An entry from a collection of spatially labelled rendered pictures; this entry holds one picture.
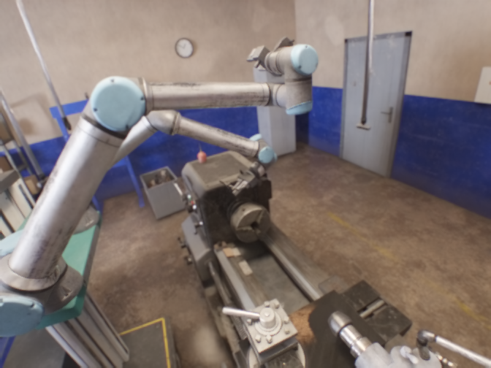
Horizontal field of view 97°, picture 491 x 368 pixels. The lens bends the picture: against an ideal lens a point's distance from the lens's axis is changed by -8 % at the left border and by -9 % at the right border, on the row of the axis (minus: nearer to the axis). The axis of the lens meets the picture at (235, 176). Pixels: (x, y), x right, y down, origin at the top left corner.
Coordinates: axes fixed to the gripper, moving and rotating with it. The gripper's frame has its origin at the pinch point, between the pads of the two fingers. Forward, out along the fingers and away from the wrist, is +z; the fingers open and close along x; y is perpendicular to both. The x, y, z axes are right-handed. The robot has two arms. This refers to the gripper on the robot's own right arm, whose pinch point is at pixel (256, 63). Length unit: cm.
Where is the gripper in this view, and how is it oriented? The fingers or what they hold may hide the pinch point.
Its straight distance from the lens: 111.9
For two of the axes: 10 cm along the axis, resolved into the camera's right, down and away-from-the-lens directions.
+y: -4.9, 8.6, 1.4
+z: -4.0, -3.6, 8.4
